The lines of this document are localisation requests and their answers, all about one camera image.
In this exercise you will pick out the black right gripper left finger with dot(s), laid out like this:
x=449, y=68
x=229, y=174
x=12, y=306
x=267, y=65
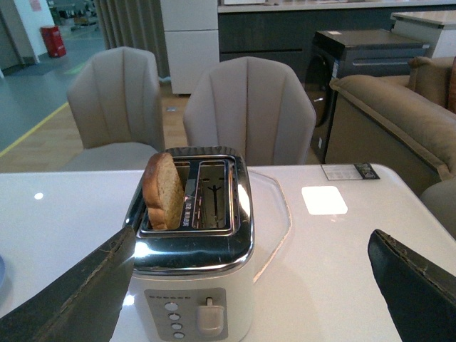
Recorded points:
x=83, y=304

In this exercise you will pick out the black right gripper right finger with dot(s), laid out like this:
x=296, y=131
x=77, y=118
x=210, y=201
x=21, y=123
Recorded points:
x=420, y=295

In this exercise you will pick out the brown bread slice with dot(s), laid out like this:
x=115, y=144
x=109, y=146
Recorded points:
x=163, y=192

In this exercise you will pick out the white toaster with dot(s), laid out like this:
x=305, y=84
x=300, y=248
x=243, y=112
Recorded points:
x=195, y=283

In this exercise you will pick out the table info label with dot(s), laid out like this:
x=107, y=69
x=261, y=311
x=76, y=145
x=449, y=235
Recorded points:
x=358, y=171

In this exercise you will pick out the clear table mat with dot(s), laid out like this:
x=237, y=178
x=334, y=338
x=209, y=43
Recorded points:
x=272, y=220

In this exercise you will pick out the tan sofa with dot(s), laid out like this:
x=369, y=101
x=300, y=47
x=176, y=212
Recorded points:
x=402, y=122

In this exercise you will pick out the beige chair left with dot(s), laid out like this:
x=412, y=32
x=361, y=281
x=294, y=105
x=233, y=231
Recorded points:
x=116, y=104

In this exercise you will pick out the beige chair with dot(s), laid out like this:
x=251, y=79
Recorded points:
x=116, y=104
x=254, y=105

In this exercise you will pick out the beige chair right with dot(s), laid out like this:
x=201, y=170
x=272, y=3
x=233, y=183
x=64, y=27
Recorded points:
x=254, y=105

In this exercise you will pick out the black washing machine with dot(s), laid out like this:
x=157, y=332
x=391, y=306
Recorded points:
x=336, y=54

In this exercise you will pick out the beige curtain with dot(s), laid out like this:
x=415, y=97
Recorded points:
x=136, y=24

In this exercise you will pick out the dark grey kitchen counter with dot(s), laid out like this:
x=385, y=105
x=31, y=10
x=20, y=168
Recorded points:
x=283, y=30

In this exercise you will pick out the white pillar cabinet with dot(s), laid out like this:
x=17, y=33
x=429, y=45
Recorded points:
x=192, y=41

